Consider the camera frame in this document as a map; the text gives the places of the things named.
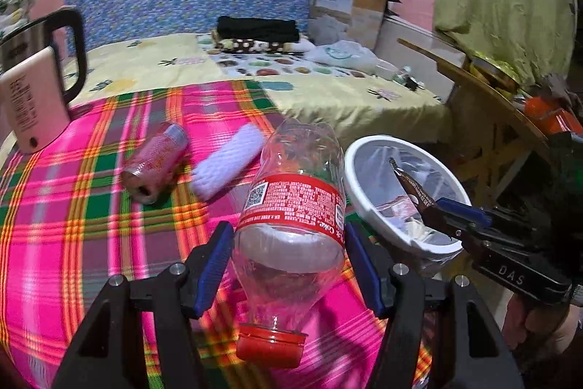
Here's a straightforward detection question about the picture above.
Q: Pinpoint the polka dot cloth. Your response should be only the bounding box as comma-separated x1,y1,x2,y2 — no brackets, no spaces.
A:
212,31,315,54

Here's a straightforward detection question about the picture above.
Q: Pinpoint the black folded cloth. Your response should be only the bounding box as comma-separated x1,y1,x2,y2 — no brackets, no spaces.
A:
216,15,300,43

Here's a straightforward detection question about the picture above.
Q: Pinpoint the clear plastic bottle red cap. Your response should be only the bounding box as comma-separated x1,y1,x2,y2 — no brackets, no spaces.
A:
231,118,347,369

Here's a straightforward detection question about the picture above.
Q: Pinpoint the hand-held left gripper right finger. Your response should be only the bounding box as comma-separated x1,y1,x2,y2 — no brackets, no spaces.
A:
345,221,524,389

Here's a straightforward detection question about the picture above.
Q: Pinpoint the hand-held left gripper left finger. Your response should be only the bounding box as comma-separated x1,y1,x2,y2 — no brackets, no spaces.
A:
59,221,235,389

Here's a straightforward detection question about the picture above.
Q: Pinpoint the yellow round tin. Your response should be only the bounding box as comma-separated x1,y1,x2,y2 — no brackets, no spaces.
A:
469,56,520,84

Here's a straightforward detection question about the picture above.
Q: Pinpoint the orange packet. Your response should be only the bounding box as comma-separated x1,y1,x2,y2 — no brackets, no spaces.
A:
524,95,583,137

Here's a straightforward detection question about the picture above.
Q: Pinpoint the white plastic bag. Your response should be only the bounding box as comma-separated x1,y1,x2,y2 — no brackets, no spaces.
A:
305,42,397,75

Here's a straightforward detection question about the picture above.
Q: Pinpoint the wooden table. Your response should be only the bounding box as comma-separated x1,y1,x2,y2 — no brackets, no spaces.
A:
396,38,554,207

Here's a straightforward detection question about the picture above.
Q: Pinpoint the pink soda can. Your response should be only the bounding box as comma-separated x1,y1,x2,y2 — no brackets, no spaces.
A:
121,121,189,204

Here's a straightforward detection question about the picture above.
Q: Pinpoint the pineapple print pillow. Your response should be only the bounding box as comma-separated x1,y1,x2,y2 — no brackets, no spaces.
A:
0,0,46,39

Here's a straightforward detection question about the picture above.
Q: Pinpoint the white foam net sleeve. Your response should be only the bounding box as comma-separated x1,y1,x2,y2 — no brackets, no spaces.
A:
190,125,265,201

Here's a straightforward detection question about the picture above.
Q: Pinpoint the white cabinet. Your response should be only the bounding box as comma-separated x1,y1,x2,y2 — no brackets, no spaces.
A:
376,14,451,98

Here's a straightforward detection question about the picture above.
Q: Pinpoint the white trash bin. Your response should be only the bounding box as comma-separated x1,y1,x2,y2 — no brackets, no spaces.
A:
344,135,474,260

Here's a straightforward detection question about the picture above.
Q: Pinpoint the pink electric kettle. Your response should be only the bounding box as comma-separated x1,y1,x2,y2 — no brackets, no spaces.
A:
0,5,88,155

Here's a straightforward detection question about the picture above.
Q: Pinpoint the pink plaid tablecloth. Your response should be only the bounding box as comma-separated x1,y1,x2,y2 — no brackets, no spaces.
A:
0,79,433,389

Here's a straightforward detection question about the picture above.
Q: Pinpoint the cardboard box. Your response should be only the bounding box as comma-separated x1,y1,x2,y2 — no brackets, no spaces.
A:
307,0,404,52

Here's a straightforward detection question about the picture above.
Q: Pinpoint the person's right hand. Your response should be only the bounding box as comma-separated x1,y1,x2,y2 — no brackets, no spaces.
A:
501,293,579,353

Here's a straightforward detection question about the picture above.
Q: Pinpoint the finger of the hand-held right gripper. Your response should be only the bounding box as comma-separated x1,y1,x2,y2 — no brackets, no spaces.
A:
421,208,479,250
435,198,495,230

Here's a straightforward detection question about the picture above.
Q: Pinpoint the brown wrapper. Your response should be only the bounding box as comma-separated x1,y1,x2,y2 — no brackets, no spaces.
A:
387,157,440,212

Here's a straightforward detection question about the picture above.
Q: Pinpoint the clear plastic bin liner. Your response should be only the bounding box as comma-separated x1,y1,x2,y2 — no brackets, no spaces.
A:
360,140,470,278

